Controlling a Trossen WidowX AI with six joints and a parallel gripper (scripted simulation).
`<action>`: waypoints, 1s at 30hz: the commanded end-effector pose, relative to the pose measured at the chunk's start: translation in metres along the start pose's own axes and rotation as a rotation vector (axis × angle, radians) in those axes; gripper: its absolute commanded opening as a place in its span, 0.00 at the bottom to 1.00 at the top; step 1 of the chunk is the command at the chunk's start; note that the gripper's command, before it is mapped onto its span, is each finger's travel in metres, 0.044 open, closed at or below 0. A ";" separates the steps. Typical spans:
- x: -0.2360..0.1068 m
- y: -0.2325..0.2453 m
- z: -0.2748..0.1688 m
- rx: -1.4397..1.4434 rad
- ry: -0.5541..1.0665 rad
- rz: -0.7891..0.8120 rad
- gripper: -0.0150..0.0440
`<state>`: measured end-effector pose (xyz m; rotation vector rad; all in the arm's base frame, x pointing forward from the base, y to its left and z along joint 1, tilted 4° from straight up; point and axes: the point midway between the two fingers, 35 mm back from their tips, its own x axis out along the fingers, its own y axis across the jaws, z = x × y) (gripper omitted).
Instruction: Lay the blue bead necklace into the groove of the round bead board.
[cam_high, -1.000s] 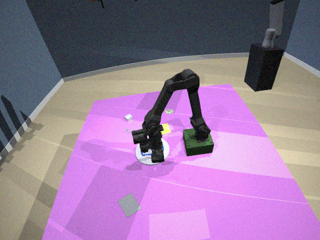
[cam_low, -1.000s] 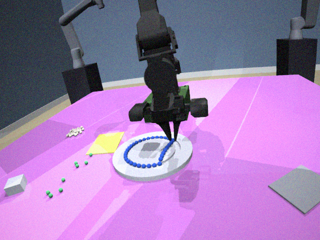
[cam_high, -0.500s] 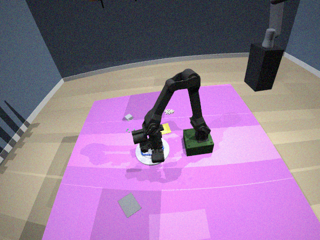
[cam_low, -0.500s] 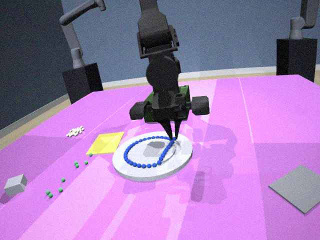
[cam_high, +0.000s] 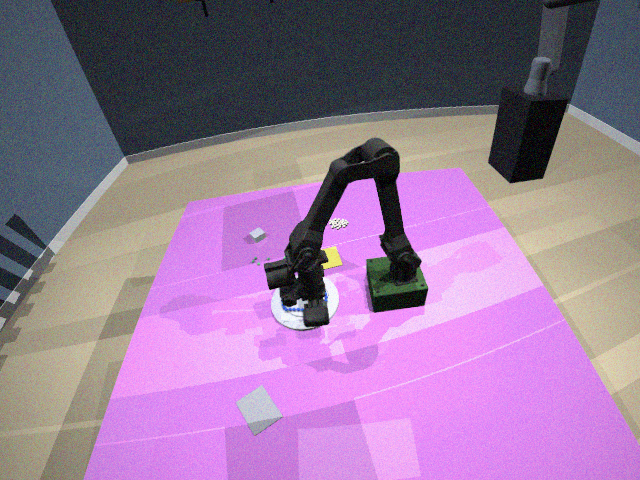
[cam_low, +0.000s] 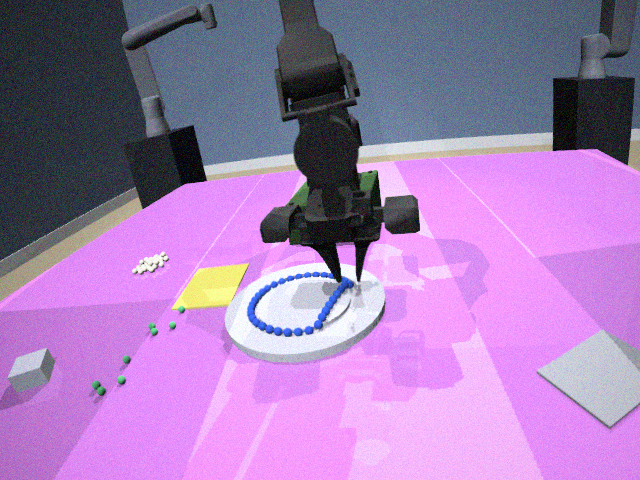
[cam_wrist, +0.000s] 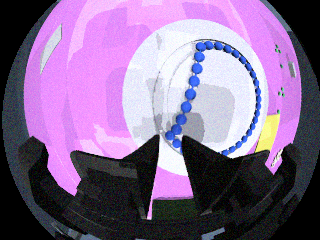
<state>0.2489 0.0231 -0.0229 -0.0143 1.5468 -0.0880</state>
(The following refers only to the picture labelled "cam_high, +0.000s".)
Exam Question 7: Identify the yellow flat sheet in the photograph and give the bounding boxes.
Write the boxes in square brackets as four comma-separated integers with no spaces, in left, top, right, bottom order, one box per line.
[321,246,343,270]

